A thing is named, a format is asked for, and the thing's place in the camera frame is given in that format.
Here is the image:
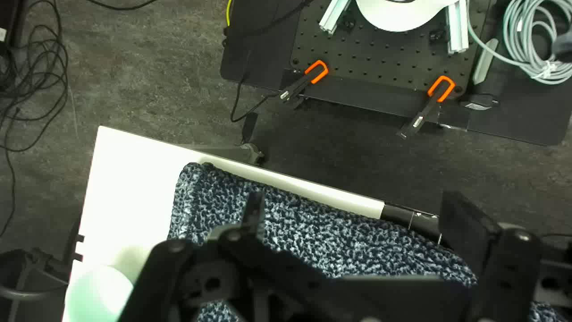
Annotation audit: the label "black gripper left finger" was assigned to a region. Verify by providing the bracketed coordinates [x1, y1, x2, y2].
[121, 189, 282, 322]

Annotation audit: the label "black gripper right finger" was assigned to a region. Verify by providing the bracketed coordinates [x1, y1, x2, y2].
[438, 189, 545, 322]

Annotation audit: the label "dark blue speckled fleece blanket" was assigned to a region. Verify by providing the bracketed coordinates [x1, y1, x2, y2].
[166, 161, 572, 322]

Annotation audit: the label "mint green bowl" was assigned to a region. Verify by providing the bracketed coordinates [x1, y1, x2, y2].
[60, 264, 135, 322]

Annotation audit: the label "white padded rod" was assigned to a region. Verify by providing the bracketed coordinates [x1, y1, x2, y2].
[198, 157, 443, 239]

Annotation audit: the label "black plastic floor stand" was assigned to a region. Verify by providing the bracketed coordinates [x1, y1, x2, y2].
[0, 247, 68, 322]

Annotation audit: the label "aluminium extrusion bar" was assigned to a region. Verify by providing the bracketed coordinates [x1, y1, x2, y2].
[445, 0, 473, 55]
[316, 0, 354, 35]

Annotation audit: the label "black cable at base plate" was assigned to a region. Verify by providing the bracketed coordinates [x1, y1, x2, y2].
[228, 0, 311, 125]

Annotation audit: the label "orange handled clamp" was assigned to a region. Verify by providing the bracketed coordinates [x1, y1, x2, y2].
[396, 73, 459, 139]
[277, 57, 332, 103]

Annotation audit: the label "pale blue cable bundle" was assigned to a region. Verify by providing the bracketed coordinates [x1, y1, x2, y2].
[466, 0, 572, 86]

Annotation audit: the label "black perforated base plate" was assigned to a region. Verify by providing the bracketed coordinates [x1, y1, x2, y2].
[219, 0, 572, 148]

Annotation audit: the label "thin black floor cables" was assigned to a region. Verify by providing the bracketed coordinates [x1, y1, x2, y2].
[0, 0, 71, 239]

